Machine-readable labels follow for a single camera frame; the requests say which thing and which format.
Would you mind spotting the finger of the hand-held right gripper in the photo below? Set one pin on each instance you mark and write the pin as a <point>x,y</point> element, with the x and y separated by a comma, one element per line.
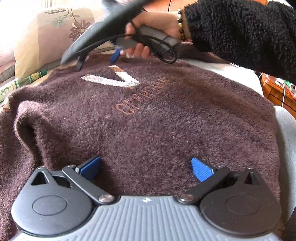
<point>81,62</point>
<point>115,55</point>

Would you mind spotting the brown knit sweater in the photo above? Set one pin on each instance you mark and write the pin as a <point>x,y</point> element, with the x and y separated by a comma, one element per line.
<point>150,120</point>

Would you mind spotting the person's right hand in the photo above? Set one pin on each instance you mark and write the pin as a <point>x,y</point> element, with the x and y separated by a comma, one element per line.
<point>161,20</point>

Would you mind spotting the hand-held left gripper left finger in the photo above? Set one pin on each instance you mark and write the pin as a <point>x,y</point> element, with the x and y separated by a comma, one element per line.
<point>91,168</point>

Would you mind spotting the person's right forearm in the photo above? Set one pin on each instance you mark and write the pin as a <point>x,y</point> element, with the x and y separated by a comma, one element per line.
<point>231,30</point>

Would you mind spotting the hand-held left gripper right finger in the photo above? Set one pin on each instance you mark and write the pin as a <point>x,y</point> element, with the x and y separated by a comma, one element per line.
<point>201,170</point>

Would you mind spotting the green glass bottle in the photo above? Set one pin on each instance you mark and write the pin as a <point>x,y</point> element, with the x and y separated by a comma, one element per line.
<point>20,82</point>

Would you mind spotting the floral pillow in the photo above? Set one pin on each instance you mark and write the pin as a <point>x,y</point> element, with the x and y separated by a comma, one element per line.
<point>46,39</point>

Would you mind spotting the wooden nightstand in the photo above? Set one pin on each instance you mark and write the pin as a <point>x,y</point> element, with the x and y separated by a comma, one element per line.
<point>272,92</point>

